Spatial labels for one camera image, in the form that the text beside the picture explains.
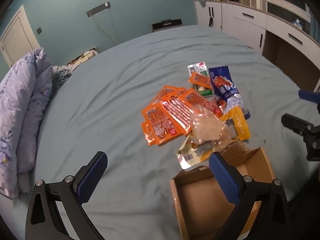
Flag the white and yellow snack packet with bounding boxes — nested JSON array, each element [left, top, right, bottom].
[[176, 135, 213, 170]]

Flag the white door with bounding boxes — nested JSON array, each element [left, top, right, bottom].
[[0, 4, 41, 68]]

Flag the grey wall bracket with cable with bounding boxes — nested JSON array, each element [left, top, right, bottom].
[[86, 2, 120, 44]]

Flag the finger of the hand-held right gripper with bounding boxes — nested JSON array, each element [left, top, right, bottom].
[[298, 89, 320, 108], [281, 113, 320, 162]]

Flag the clear plastic bag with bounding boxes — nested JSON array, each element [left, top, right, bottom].
[[189, 104, 250, 153]]

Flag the light blue bed sheet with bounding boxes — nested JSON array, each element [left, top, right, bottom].
[[19, 25, 320, 240]]

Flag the blue snack packet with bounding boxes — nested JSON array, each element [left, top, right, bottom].
[[209, 66, 251, 120]]

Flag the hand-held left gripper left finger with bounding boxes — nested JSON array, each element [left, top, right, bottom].
[[25, 151, 108, 240]]

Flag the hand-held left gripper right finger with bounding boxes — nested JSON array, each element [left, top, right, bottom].
[[209, 151, 293, 240]]

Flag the purple floral pillow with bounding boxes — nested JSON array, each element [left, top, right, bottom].
[[0, 47, 53, 198]]

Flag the bedside clutter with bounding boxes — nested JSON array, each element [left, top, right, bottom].
[[66, 46, 100, 65]]

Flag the pile of orange packets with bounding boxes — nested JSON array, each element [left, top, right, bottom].
[[141, 72, 223, 147]]

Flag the black box behind bed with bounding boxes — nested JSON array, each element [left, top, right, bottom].
[[152, 19, 182, 32]]

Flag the green and silver snack packet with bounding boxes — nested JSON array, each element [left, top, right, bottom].
[[187, 62, 215, 98]]

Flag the crumpled grey-green cloth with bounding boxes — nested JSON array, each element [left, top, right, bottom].
[[51, 64, 75, 90]]

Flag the brown cardboard box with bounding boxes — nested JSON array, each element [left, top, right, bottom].
[[170, 146, 275, 240]]

